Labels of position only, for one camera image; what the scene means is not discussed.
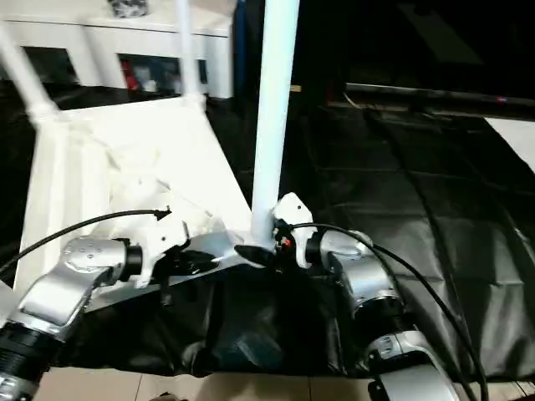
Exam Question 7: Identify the white plastic table top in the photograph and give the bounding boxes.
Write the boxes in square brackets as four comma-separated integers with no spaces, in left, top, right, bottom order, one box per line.
[10,94,273,314]

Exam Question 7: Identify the black table mat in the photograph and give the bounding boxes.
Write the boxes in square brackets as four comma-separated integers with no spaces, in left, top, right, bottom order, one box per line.
[0,79,535,383]

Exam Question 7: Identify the red item in cabinet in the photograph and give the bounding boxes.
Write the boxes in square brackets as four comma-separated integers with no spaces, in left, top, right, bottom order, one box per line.
[125,62,140,91]

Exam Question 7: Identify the black rod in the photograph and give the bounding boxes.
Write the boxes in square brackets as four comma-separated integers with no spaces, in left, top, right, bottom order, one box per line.
[345,82,535,110]

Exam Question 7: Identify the white glass-door cabinet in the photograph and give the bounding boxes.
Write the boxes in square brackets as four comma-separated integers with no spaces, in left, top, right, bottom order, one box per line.
[0,0,235,99]

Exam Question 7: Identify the white board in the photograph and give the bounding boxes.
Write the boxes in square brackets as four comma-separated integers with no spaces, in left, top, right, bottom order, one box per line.
[484,118,535,172]

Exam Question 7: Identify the black bundle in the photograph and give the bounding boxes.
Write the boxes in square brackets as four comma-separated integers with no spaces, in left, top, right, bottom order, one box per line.
[107,0,148,18]

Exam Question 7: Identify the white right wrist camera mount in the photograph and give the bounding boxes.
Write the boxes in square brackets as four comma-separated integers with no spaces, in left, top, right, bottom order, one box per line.
[271,191,314,268]

